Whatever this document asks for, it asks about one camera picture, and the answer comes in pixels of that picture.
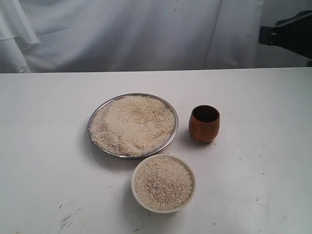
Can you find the white bowl of rice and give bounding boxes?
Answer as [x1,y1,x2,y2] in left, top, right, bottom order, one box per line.
[131,154,195,214]

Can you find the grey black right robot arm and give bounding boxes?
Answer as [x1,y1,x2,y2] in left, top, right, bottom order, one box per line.
[258,10,312,60]

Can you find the white fabric backdrop curtain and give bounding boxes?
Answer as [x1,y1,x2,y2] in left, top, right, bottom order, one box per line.
[0,0,312,73]

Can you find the brown wooden cup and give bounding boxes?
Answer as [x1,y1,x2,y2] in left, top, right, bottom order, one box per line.
[189,105,220,143]

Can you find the round steel rice plate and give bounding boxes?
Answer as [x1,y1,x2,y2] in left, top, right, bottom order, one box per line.
[87,93,179,159]

